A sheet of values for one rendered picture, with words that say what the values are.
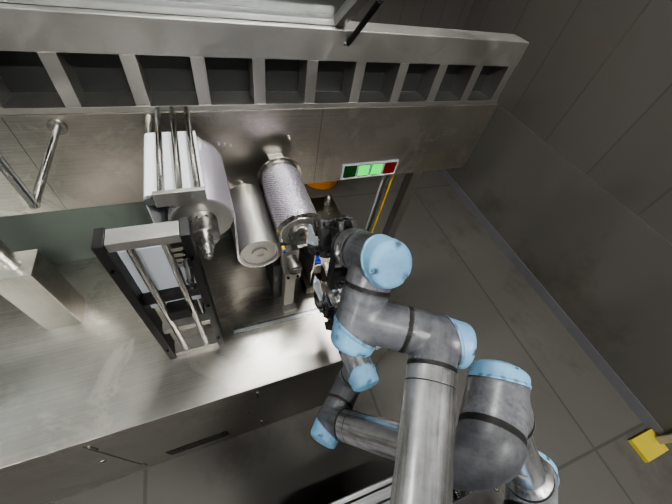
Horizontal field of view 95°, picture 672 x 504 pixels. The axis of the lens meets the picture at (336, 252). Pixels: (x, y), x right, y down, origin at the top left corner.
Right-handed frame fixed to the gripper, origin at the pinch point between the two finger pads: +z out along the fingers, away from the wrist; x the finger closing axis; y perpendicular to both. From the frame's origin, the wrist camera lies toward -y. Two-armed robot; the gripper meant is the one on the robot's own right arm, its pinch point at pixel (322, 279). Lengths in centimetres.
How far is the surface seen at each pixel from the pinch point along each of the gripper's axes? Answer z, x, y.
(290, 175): 25.5, 4.7, 22.1
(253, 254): 8.0, 20.0, 8.8
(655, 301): -36, -206, -48
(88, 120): 41, 54, 33
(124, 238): -4, 44, 35
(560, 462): -88, -130, -109
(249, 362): -13.0, 26.6, -19.0
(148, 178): 13, 40, 35
